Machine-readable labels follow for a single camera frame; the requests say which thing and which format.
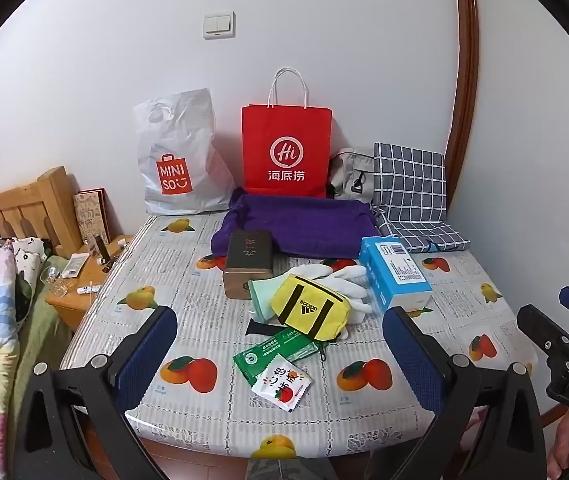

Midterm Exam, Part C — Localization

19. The green packet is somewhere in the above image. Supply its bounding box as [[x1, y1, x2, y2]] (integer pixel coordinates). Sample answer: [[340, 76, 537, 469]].
[[233, 330, 323, 386]]

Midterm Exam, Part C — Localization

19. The white flat packet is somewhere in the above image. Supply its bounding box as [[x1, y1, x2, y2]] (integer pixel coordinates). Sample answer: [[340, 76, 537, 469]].
[[62, 254, 90, 278]]

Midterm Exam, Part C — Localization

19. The yellow striped pouch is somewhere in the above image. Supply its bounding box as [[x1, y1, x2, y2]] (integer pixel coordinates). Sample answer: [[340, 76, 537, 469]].
[[269, 274, 353, 341]]

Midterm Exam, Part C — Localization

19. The fruit print tablecloth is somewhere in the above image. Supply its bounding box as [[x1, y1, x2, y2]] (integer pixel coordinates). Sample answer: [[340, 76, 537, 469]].
[[59, 210, 540, 461]]

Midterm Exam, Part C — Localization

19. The dark green box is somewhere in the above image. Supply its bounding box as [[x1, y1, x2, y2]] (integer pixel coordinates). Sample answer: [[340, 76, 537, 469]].
[[223, 231, 275, 300]]

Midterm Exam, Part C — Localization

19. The grey fabric bag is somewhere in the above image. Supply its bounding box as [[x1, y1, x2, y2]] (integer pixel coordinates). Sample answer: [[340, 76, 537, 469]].
[[328, 147, 376, 201]]

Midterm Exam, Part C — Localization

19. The patterned brown book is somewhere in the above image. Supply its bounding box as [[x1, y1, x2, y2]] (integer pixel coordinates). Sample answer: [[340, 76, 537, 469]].
[[73, 188, 112, 247]]

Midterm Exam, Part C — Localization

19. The purple cloth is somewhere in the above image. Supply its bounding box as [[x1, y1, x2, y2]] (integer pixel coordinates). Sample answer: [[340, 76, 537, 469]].
[[210, 187, 380, 257]]

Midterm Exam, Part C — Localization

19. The mint green glove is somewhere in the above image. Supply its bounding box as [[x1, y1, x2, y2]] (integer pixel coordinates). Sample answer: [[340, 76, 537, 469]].
[[248, 277, 290, 322]]

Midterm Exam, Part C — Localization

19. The black strap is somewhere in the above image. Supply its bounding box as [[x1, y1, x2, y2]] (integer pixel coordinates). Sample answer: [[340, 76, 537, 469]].
[[244, 316, 285, 337]]

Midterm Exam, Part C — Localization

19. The black and white patterned cloth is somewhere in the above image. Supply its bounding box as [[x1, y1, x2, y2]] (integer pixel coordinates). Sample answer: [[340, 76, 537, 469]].
[[0, 236, 48, 286]]

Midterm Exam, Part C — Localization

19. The wooden nightstand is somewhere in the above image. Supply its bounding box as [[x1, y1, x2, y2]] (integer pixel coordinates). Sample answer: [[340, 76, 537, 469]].
[[45, 234, 135, 331]]

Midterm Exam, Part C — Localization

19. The green bed sheet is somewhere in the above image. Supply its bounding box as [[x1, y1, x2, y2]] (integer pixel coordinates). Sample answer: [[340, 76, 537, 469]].
[[14, 255, 72, 376]]

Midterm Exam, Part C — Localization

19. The grey checked cushion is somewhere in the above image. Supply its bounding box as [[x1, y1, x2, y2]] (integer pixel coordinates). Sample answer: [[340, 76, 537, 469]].
[[372, 142, 471, 254]]

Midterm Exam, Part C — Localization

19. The small dark bottle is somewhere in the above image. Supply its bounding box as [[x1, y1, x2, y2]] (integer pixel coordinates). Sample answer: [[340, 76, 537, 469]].
[[93, 235, 115, 273]]

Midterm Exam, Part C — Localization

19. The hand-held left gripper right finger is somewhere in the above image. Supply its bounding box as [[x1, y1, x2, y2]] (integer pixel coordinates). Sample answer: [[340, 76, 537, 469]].
[[365, 306, 548, 480]]

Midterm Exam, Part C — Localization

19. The person's right hand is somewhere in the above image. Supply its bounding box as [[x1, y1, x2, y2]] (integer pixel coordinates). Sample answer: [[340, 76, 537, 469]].
[[549, 407, 569, 480]]

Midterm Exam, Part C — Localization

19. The white plastic shopping bag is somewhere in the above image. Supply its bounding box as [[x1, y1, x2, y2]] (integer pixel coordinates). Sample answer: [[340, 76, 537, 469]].
[[133, 88, 238, 216]]

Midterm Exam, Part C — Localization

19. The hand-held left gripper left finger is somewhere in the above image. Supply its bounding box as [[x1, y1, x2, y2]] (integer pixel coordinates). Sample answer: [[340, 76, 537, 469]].
[[14, 305, 180, 480]]

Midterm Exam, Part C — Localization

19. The red paper shopping bag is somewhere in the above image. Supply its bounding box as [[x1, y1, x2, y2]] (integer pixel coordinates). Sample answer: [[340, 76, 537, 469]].
[[242, 67, 333, 199]]

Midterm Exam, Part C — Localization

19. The white tomato print packet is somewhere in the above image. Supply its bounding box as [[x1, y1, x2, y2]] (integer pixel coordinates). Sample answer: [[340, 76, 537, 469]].
[[250, 353, 313, 412]]

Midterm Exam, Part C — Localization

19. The clear drinking glass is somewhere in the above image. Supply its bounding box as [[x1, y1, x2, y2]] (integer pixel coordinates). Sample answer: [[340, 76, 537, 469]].
[[39, 266, 68, 297]]

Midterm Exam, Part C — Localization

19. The white glove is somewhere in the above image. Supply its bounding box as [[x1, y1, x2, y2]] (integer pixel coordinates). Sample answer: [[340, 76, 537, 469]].
[[292, 265, 373, 323]]

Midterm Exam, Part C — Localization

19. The brown wooden door frame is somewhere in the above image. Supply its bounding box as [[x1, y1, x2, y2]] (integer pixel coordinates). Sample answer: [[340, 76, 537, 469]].
[[445, 0, 480, 221]]

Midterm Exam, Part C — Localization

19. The white wall light switch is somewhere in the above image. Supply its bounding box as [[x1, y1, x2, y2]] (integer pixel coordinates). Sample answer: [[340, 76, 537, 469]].
[[203, 11, 236, 40]]

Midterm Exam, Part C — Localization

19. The blue and white box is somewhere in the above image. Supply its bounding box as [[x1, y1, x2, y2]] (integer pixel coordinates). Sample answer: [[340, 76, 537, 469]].
[[359, 236, 434, 315]]

